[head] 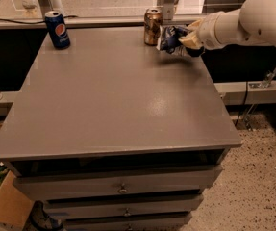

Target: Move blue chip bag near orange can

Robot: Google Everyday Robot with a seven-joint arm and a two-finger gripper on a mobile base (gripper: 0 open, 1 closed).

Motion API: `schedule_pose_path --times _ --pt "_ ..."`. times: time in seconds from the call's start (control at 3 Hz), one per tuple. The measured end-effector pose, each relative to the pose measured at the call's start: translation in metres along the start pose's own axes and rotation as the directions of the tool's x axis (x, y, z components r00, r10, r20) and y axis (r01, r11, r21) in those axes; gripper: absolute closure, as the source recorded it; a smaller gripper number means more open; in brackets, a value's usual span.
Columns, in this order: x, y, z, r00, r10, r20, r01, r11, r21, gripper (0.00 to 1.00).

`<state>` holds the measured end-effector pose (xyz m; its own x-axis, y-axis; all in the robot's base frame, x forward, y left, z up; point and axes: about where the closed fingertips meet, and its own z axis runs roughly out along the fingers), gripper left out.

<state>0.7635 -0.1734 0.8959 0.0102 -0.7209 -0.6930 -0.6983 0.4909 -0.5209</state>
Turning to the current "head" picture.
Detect grey drawer cabinet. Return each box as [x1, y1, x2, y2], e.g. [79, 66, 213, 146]
[0, 24, 243, 231]

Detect black cable on rail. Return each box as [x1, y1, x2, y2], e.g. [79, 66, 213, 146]
[0, 14, 79, 26]

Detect top grey drawer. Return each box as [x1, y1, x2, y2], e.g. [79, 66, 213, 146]
[13, 165, 222, 200]

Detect blue Pepsi can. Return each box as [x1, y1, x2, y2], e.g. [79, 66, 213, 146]
[44, 11, 70, 49]

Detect black hanging cable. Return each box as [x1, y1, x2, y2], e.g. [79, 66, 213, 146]
[234, 80, 249, 127]

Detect bottom grey drawer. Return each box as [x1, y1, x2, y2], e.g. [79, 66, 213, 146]
[63, 212, 191, 231]

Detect orange gold soda can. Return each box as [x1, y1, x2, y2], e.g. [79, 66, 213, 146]
[144, 8, 163, 46]

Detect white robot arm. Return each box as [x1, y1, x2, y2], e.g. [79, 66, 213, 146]
[179, 0, 276, 50]

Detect middle grey drawer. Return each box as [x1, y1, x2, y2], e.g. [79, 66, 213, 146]
[44, 194, 203, 219]

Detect brown cardboard box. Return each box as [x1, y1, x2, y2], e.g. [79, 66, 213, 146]
[0, 172, 34, 231]

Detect blue Kettle chip bag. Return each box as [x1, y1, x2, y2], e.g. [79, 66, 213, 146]
[156, 25, 205, 58]

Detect grey drawer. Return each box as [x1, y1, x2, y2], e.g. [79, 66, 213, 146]
[13, 165, 222, 200]
[63, 212, 191, 231]
[44, 194, 203, 219]

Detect grey metal rail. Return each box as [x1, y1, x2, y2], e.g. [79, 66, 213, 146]
[0, 14, 206, 30]

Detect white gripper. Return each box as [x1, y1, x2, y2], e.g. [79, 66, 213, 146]
[179, 11, 224, 50]

